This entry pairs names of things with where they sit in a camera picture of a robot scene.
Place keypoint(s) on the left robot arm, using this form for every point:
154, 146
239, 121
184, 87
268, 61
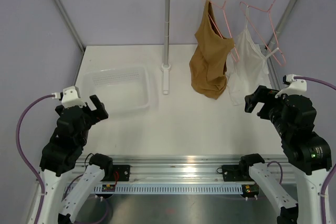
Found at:
60, 155

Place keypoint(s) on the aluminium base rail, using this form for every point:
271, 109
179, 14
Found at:
175, 169

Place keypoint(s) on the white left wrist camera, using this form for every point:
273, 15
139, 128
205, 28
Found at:
71, 95

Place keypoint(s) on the left aluminium frame post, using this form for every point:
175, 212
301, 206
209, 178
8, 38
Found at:
69, 25

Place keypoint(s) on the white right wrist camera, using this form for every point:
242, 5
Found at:
293, 86

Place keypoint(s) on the brown tank top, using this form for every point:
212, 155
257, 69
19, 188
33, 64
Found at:
208, 63

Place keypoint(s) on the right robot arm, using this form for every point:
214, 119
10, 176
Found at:
310, 156

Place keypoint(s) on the white tank top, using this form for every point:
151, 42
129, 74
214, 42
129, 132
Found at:
249, 72

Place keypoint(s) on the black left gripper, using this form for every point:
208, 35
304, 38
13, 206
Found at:
98, 114

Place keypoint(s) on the white slotted cable duct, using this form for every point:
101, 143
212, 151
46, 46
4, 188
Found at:
153, 189

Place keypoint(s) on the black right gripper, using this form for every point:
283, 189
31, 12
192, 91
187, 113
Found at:
262, 94

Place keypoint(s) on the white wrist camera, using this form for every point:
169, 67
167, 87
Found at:
293, 86
71, 95

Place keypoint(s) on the right aluminium frame post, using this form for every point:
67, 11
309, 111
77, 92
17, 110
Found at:
274, 81

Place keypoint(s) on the aluminium frame post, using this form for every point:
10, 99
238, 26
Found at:
274, 81
69, 25

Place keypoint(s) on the white plastic basket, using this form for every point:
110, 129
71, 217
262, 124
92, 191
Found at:
121, 90

